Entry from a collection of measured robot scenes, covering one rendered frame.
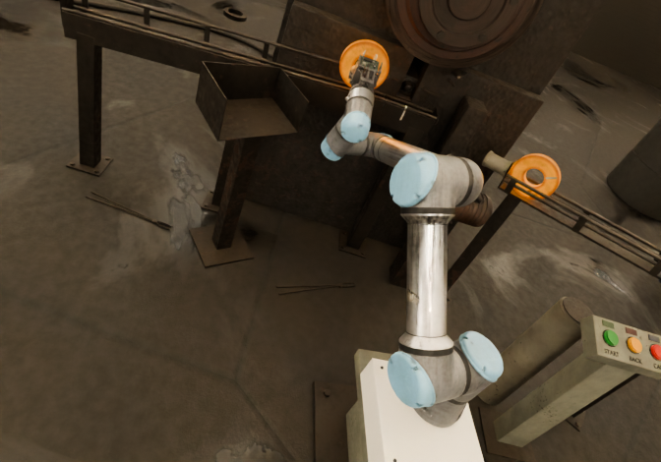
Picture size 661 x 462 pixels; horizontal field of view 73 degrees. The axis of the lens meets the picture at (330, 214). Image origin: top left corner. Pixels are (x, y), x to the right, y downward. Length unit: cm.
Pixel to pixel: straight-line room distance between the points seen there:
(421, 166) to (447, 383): 45
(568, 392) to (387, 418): 63
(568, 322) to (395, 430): 67
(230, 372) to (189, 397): 15
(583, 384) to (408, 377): 69
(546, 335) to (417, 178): 84
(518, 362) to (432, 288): 79
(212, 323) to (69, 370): 43
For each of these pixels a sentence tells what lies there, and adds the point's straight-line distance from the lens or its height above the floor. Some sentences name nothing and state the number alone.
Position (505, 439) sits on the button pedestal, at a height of 3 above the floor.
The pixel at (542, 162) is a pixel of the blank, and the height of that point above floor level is 77.
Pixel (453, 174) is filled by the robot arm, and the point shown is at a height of 90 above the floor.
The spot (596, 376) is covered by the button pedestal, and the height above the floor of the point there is 48.
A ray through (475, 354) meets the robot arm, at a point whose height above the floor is 61.
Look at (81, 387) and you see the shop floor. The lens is 149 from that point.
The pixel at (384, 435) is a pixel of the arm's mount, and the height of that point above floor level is 39.
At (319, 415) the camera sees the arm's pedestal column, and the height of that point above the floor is 2.
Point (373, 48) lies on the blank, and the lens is 146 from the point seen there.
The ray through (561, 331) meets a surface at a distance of 158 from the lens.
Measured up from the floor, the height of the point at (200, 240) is 1.
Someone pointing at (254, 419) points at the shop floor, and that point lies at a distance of 147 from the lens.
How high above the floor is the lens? 133
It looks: 38 degrees down
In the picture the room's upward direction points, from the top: 25 degrees clockwise
